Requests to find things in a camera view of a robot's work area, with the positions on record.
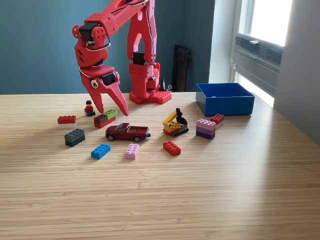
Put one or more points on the brown green red brick stack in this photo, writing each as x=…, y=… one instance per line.
x=103, y=121

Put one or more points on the blue plastic bin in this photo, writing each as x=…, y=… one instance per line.
x=225, y=107

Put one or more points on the toy figure red shirt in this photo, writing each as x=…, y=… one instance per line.
x=88, y=109

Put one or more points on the dark red toy pickup truck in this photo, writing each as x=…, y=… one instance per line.
x=130, y=132

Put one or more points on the red on white brick stack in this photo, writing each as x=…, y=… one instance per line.
x=66, y=120

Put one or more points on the black table clamp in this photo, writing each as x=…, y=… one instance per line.
x=163, y=85

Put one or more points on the grey on dark green bricks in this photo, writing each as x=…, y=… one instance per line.
x=73, y=137

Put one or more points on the light blue brick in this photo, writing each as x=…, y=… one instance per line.
x=100, y=151

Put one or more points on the small yellow toy digger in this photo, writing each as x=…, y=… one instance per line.
x=172, y=126

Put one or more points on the black folding rack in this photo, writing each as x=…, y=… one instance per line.
x=180, y=70

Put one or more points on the pink and purple brick stack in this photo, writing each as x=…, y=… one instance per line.
x=205, y=130

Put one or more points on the small red on white bricks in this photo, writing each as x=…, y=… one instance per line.
x=218, y=118

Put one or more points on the grey pleated window blind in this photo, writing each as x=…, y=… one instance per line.
x=267, y=55

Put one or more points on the white window frame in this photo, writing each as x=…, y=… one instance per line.
x=268, y=83

